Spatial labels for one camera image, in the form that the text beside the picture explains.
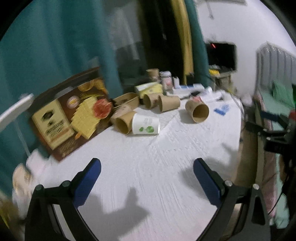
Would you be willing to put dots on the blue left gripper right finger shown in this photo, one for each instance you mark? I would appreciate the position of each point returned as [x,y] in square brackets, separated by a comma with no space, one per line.
[209,180]

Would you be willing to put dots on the yellow tissue box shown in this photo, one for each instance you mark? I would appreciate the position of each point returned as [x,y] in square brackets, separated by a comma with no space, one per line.
[148,88]

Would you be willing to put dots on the white desk lamp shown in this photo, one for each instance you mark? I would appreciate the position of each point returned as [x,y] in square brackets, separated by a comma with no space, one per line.
[15,110]

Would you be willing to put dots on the brown cracker box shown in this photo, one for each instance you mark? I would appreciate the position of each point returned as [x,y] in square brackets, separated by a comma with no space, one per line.
[68,115]

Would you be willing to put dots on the black monitor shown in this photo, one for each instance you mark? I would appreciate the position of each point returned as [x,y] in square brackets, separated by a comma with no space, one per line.
[222,56]

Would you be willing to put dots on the upright brown paper cup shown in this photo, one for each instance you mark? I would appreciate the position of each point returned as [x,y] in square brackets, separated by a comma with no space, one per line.
[153,74]

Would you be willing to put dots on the white pill bottle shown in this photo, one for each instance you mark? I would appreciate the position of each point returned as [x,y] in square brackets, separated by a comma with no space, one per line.
[166,80]

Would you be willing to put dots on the white long box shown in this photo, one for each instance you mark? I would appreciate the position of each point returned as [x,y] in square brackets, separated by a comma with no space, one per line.
[187,89]

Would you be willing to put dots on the grey bed headboard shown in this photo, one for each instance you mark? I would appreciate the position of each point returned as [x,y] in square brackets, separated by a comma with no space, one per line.
[274,64]

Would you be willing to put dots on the white paper cup green print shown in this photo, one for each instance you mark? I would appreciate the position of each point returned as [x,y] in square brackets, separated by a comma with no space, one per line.
[145,125]

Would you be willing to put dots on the green bed sheet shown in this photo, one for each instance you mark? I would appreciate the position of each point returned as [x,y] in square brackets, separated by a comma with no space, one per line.
[279,100]

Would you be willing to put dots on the brown paper tray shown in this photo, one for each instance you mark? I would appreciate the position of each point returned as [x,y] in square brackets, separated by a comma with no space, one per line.
[132,99]

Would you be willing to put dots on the brown paper cup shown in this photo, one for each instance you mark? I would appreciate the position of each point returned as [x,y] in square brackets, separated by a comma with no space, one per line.
[122,120]
[167,103]
[151,100]
[153,74]
[197,110]

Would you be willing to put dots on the brown paper cup lying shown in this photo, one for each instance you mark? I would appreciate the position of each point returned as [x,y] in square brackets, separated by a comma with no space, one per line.
[151,100]
[167,103]
[122,120]

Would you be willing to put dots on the white tablecloth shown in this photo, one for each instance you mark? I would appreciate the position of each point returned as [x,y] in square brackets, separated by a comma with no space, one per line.
[147,189]

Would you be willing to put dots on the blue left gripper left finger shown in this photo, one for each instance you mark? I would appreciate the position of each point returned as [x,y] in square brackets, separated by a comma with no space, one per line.
[83,182]

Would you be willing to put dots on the blue white paper strip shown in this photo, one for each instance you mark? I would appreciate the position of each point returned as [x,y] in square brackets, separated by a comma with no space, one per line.
[222,110]

